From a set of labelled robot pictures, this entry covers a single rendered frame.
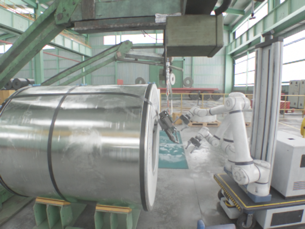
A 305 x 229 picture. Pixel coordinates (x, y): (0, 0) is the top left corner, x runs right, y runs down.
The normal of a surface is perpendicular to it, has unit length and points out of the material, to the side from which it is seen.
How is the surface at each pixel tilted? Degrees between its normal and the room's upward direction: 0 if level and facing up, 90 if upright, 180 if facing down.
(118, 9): 90
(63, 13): 90
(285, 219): 90
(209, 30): 88
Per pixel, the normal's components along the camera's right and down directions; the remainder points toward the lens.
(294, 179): 0.05, 0.14
